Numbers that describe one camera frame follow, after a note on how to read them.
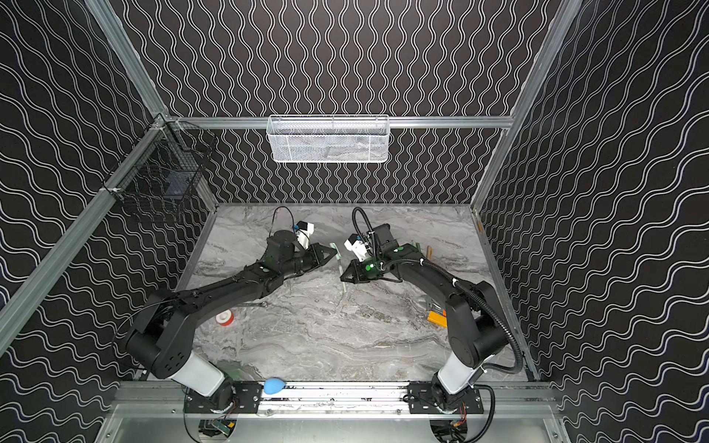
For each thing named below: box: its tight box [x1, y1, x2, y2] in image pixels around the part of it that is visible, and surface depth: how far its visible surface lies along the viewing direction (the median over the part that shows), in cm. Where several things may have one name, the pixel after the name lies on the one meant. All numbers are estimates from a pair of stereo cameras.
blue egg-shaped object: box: [264, 377, 286, 396], surface depth 76 cm
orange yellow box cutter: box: [427, 309, 448, 328], surface depth 89 cm
